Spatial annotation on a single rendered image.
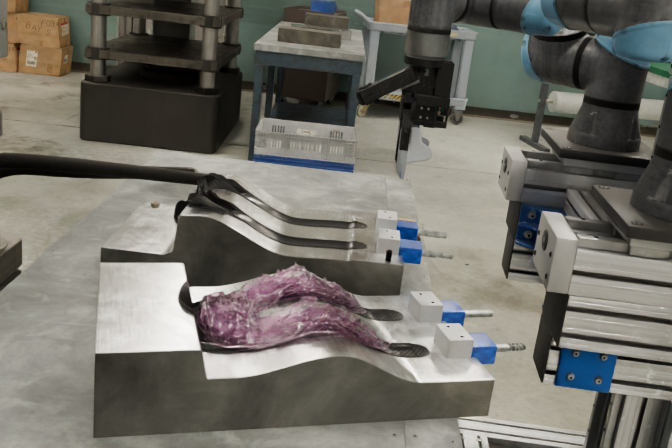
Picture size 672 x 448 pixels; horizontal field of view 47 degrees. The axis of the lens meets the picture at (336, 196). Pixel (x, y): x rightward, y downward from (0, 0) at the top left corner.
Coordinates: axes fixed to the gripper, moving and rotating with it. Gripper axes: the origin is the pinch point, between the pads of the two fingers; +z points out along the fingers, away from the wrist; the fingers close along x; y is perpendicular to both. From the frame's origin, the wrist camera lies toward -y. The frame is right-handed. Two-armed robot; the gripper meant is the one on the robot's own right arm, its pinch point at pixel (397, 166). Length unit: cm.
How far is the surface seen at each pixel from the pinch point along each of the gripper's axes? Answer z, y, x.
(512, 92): 72, 149, 645
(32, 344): 21, -50, -41
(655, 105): 56, 253, 547
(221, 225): 8.8, -28.3, -17.6
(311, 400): 17, -10, -53
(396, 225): 10.3, 1.1, -2.5
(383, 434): 21, -1, -53
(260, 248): 11.9, -21.6, -17.6
